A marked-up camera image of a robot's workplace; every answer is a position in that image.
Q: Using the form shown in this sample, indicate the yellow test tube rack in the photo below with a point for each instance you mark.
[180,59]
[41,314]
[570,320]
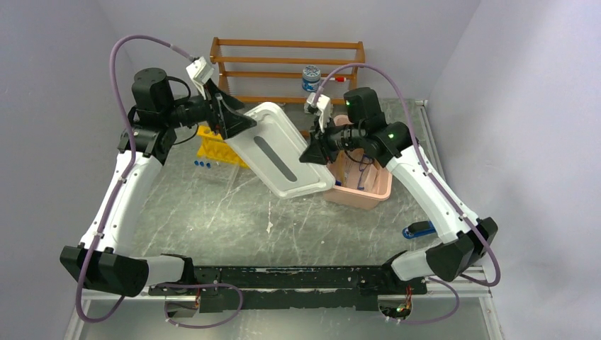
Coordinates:
[213,147]

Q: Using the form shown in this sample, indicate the pink plastic bin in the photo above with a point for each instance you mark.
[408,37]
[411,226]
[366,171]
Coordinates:
[377,188]

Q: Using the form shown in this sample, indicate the white plastic lid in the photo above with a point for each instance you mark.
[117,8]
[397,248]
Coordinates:
[272,148]

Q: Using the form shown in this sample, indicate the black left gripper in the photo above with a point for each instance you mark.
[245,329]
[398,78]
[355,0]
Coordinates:
[229,122]

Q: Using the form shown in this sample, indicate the blue safety glasses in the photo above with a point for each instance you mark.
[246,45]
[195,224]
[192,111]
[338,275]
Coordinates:
[363,166]

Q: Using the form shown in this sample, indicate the wooden shelf rack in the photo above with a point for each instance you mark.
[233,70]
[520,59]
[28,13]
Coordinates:
[256,71]

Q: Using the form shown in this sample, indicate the blue white jar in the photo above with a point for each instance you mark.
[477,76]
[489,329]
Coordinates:
[311,78]

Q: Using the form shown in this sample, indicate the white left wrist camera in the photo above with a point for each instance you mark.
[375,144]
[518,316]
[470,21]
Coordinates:
[200,72]

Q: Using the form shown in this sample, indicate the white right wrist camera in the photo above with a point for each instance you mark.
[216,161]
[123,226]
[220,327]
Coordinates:
[321,107]

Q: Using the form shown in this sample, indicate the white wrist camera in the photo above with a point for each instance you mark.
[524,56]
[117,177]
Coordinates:
[200,72]
[321,107]

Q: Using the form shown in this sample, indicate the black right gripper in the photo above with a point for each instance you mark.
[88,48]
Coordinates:
[319,150]

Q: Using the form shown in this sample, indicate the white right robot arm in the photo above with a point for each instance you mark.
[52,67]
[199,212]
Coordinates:
[464,237]

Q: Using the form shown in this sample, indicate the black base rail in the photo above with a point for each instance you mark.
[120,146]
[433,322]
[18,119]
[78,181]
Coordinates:
[221,288]

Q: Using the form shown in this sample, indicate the blue stapler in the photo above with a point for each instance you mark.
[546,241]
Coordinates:
[418,229]

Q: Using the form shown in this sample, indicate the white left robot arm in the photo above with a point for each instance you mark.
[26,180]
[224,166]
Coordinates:
[102,260]

